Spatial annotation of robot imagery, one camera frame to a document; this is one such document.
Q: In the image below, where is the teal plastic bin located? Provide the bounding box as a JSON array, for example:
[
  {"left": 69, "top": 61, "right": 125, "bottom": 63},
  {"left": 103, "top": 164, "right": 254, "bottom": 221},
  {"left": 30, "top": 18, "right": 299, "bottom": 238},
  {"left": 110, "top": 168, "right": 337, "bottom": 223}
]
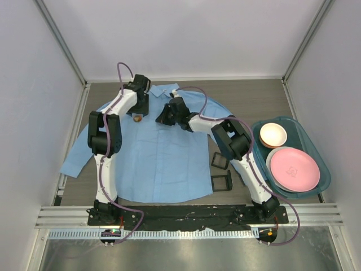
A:
[{"left": 252, "top": 116, "right": 331, "bottom": 199}]

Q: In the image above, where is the orange painted round brooch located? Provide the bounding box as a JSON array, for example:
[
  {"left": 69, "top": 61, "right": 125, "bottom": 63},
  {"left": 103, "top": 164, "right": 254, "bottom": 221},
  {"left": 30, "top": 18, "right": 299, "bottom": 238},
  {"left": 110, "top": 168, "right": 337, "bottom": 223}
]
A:
[{"left": 133, "top": 115, "right": 143, "bottom": 123}]

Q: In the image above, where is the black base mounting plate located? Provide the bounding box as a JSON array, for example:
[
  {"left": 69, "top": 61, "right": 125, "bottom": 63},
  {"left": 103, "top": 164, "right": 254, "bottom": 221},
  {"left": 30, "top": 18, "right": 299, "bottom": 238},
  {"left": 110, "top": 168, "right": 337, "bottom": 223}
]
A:
[{"left": 96, "top": 204, "right": 289, "bottom": 231}]

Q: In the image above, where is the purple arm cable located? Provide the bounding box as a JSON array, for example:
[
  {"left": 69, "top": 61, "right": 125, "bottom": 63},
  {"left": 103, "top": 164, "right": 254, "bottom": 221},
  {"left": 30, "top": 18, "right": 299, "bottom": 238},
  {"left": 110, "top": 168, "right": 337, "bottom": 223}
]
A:
[
  {"left": 171, "top": 86, "right": 300, "bottom": 246},
  {"left": 97, "top": 62, "right": 145, "bottom": 246}
]

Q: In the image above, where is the black square frame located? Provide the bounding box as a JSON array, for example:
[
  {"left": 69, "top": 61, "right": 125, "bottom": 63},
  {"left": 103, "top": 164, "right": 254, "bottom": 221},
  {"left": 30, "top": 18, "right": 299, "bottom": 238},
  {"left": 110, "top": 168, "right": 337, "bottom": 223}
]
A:
[
  {"left": 210, "top": 152, "right": 229, "bottom": 170},
  {"left": 211, "top": 170, "right": 233, "bottom": 192}
]

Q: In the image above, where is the black square frame upper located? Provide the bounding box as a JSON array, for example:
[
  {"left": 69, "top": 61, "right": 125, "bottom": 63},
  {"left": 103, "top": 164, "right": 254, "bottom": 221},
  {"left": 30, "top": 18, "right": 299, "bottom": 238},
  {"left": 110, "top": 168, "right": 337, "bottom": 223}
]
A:
[{"left": 210, "top": 152, "right": 229, "bottom": 170}]

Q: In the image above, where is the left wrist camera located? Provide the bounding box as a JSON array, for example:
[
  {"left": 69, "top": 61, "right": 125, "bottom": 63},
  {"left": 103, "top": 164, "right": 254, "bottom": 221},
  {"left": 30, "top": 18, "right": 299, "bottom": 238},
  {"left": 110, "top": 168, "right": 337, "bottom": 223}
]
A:
[{"left": 126, "top": 74, "right": 151, "bottom": 94}]

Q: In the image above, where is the pink plate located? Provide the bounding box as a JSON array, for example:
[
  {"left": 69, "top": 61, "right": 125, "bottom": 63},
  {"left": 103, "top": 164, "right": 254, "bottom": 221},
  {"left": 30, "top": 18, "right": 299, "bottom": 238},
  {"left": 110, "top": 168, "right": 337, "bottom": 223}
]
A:
[{"left": 269, "top": 148, "right": 320, "bottom": 193}]

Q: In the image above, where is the aluminium frame rail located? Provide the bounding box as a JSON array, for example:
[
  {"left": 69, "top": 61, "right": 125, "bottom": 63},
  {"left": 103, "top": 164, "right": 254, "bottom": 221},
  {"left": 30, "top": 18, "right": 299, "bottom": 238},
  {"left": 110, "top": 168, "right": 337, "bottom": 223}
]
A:
[{"left": 36, "top": 203, "right": 343, "bottom": 231}]

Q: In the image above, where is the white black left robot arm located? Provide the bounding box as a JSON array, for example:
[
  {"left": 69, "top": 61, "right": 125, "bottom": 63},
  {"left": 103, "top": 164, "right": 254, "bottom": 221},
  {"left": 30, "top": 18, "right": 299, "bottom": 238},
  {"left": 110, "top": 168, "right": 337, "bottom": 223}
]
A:
[{"left": 87, "top": 75, "right": 151, "bottom": 226}]

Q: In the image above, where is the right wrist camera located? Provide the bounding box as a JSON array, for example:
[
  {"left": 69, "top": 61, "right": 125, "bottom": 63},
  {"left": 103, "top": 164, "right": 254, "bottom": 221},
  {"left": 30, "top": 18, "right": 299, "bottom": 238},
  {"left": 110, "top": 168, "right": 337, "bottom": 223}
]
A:
[{"left": 169, "top": 89, "right": 182, "bottom": 99}]

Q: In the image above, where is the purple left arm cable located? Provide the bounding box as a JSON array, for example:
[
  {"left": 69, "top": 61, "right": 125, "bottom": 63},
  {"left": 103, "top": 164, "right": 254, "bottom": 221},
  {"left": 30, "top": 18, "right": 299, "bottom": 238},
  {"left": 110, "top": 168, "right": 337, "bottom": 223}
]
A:
[{"left": 97, "top": 62, "right": 145, "bottom": 246}]

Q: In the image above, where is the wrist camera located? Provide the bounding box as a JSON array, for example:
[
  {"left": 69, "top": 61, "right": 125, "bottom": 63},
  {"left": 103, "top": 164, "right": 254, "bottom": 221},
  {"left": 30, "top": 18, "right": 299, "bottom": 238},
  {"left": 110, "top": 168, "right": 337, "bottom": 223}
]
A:
[
  {"left": 169, "top": 89, "right": 182, "bottom": 99},
  {"left": 126, "top": 74, "right": 151, "bottom": 94}
]

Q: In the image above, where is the black square frame lower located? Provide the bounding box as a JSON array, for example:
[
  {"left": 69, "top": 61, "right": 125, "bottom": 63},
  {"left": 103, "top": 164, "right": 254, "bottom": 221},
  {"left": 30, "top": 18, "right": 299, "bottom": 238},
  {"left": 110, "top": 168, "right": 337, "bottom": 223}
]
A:
[{"left": 211, "top": 170, "right": 233, "bottom": 192}]

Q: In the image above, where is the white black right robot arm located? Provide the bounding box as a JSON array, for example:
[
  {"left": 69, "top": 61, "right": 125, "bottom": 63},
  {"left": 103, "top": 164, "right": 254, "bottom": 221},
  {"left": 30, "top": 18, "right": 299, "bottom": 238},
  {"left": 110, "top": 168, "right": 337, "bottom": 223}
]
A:
[{"left": 156, "top": 97, "right": 280, "bottom": 222}]

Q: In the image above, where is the white bowl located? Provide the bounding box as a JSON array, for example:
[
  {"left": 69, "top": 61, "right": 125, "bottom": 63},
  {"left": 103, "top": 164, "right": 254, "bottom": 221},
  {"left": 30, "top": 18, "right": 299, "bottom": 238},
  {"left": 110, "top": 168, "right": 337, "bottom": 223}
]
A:
[{"left": 259, "top": 123, "right": 288, "bottom": 148}]

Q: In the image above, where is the white slotted cable duct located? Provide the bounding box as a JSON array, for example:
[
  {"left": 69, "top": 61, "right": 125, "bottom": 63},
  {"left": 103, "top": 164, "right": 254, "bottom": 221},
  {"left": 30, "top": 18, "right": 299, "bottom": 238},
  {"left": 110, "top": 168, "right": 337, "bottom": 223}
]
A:
[{"left": 48, "top": 228, "right": 259, "bottom": 240}]

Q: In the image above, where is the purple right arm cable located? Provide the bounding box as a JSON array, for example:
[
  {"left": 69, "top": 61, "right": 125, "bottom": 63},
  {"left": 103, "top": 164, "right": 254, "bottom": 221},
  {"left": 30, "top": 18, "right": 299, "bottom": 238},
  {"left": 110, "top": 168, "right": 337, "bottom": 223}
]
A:
[{"left": 171, "top": 86, "right": 300, "bottom": 246}]

